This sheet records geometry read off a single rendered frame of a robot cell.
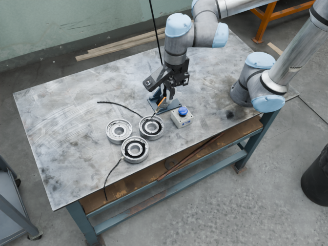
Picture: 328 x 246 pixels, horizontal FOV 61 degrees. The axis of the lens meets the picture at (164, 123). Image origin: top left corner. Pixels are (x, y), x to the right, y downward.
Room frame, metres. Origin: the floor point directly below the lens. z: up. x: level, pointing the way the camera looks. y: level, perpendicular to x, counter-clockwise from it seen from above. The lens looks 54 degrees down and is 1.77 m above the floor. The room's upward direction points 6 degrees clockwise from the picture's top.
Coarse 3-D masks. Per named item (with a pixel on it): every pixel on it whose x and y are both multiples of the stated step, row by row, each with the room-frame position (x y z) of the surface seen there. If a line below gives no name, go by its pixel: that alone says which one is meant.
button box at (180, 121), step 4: (172, 112) 0.73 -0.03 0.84; (176, 112) 0.73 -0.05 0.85; (188, 112) 0.74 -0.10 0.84; (172, 116) 0.73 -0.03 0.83; (176, 116) 0.71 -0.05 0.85; (180, 116) 0.72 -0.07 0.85; (184, 116) 0.72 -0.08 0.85; (188, 116) 0.72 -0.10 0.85; (192, 116) 0.72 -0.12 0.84; (172, 120) 0.72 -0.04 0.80; (176, 120) 0.70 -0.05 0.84; (180, 120) 0.70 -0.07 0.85; (184, 120) 0.70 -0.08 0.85; (188, 120) 0.71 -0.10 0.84; (192, 120) 0.72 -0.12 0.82; (176, 124) 0.70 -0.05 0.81; (180, 124) 0.68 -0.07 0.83; (184, 124) 0.70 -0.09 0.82; (188, 124) 0.71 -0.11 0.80
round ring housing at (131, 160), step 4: (136, 136) 0.60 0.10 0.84; (128, 140) 0.58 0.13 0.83; (132, 140) 0.58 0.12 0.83; (136, 140) 0.59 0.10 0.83; (140, 140) 0.59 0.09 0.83; (144, 140) 0.58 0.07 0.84; (124, 144) 0.56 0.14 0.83; (132, 144) 0.56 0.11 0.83; (136, 144) 0.57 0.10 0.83; (128, 148) 0.54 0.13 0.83; (132, 148) 0.56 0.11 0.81; (136, 148) 0.56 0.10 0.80; (140, 148) 0.55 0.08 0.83; (148, 148) 0.55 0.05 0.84; (124, 152) 0.53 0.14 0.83; (128, 152) 0.53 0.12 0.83; (140, 152) 0.53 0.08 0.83; (124, 156) 0.50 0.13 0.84; (144, 156) 0.51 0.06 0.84; (128, 160) 0.50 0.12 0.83; (132, 160) 0.49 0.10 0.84; (136, 160) 0.49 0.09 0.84; (140, 160) 0.50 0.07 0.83
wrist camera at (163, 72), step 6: (162, 66) 0.73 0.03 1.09; (156, 72) 0.72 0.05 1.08; (162, 72) 0.71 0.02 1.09; (168, 72) 0.71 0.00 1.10; (150, 78) 0.70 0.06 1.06; (156, 78) 0.69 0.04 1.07; (162, 78) 0.69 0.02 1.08; (144, 84) 0.68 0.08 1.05; (150, 84) 0.68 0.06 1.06; (156, 84) 0.68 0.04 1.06; (150, 90) 0.66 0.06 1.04
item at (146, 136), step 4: (148, 116) 0.70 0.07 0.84; (156, 116) 0.71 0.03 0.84; (160, 120) 0.70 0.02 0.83; (140, 124) 0.66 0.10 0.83; (148, 124) 0.67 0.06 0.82; (152, 124) 0.68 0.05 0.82; (156, 124) 0.67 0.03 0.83; (140, 128) 0.64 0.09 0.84; (156, 128) 0.65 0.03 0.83; (140, 132) 0.63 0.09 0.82; (152, 132) 0.63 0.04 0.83; (160, 132) 0.63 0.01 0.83; (144, 136) 0.61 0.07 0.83; (148, 136) 0.61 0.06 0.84; (152, 136) 0.61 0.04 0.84; (156, 136) 0.61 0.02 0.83; (160, 136) 0.62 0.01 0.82
